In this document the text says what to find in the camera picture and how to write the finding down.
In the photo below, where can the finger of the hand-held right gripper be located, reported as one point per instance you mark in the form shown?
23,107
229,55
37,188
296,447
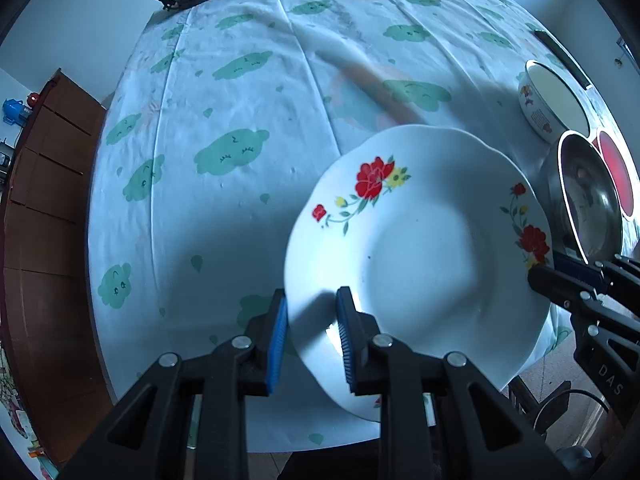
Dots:
580,270
555,282

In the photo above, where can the colourful printed cloth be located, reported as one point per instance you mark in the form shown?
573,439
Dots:
17,410

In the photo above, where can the black smartphone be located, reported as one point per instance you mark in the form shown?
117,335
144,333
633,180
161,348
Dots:
562,57

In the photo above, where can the stainless steel bowl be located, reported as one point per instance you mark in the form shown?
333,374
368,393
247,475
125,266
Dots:
590,200

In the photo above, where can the white enamel bowl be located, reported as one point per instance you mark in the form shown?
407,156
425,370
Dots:
555,100

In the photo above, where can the cloud print tablecloth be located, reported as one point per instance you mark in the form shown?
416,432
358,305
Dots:
225,110

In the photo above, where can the white plate with red flowers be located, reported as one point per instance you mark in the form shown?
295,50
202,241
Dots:
425,260

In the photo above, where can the blue jug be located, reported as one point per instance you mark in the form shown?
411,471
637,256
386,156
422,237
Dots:
12,111

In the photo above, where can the red cup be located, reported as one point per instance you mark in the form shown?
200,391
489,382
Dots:
33,99

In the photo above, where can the red plastic bowl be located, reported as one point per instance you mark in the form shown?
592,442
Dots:
617,172

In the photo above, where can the brown wooden sideboard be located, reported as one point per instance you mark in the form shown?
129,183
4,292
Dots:
45,260

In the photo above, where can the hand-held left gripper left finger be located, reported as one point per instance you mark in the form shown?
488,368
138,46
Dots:
276,345

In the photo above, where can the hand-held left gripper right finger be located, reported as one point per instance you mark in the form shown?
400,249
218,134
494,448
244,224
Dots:
346,340

